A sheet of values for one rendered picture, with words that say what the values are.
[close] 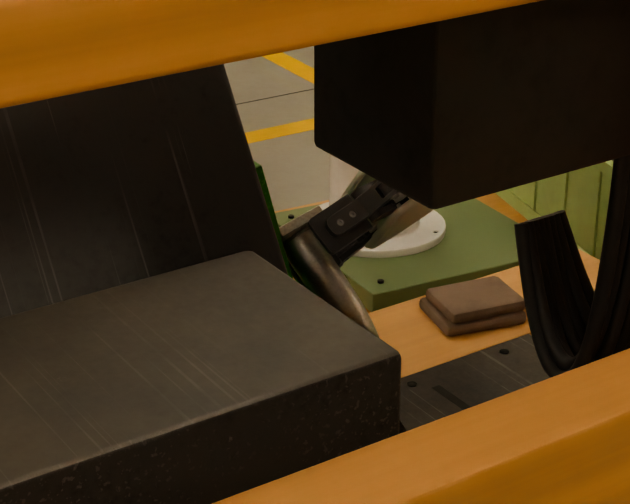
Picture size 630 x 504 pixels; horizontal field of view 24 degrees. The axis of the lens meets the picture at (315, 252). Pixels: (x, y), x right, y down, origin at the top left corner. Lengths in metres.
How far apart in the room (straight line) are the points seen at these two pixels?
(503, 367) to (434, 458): 0.84
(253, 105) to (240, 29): 4.43
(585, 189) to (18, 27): 1.56
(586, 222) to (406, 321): 0.46
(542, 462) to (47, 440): 0.27
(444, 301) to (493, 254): 0.26
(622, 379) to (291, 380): 0.19
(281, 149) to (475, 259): 2.77
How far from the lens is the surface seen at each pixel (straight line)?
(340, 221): 1.09
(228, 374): 0.86
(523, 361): 1.58
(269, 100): 5.03
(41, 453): 0.80
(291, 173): 4.41
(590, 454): 0.77
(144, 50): 0.54
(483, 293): 1.65
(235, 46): 0.56
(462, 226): 1.96
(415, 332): 1.62
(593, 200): 2.00
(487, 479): 0.72
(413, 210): 1.13
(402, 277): 1.80
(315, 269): 1.12
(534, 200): 2.15
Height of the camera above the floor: 1.67
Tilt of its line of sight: 25 degrees down
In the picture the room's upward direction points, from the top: straight up
